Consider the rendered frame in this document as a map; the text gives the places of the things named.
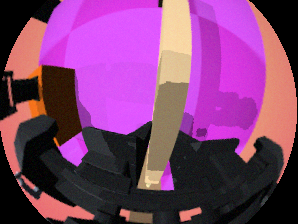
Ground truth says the long tan wooden rail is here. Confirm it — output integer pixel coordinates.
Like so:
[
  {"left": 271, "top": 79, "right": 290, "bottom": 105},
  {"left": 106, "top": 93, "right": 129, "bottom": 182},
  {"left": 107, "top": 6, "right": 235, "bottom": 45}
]
[{"left": 145, "top": 0, "right": 192, "bottom": 184}]

